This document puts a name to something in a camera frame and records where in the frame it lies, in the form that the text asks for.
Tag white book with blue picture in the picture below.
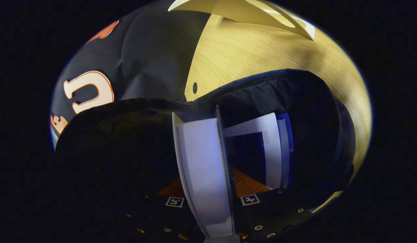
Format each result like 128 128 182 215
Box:
223 112 294 190

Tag blue schoolbag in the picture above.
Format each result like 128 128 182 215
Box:
54 69 357 238

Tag dark grey cover book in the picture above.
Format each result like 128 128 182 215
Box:
172 106 236 239

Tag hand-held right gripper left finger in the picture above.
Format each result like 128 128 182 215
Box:
123 178 208 243

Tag white plastic bookshelf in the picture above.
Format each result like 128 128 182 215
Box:
168 0 316 41

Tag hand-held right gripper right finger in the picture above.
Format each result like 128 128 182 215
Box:
230 167 314 242

